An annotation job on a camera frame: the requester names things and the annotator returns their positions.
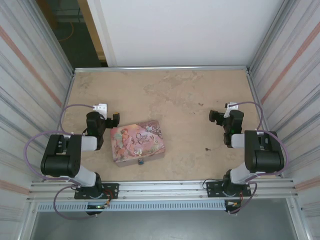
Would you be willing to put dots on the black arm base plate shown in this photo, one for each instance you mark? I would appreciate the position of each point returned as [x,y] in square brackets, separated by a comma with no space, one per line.
[113,190]
[212,188]

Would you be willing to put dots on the black controller board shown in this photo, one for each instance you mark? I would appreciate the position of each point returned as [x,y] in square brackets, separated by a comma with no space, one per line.
[232,206]
[96,207]

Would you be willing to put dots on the aluminium mounting rail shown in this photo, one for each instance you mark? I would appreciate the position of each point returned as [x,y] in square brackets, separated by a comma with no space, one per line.
[162,190]

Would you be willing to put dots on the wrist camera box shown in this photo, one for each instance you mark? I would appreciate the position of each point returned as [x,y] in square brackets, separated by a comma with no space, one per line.
[101,108]
[230,107]

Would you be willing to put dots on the aluminium frame cross bar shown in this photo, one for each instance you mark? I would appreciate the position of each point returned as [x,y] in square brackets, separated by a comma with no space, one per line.
[162,68]

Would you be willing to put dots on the wooden door frame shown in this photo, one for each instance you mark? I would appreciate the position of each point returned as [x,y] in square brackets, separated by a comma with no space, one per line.
[92,30]

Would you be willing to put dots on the aluminium frame side bar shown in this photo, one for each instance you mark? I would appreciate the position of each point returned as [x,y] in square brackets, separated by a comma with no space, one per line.
[255,92]
[68,92]

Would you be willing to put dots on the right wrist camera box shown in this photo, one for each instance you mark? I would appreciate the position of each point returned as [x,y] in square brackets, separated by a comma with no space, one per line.
[230,107]

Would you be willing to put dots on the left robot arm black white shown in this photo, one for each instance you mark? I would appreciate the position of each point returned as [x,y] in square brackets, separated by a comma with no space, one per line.
[60,162]

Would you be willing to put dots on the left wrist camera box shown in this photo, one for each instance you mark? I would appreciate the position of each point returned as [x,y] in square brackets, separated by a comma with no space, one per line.
[101,108]

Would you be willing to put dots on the small blue padlock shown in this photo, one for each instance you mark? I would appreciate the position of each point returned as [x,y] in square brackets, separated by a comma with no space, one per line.
[141,162]

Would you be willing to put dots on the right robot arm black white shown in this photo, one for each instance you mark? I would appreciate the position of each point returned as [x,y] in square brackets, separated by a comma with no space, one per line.
[267,160]

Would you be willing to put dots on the small dark key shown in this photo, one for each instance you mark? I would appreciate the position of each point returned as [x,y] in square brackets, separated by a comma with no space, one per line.
[207,149]

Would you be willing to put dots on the pink fairy tin box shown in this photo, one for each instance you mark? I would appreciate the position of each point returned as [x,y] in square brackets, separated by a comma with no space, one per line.
[135,142]

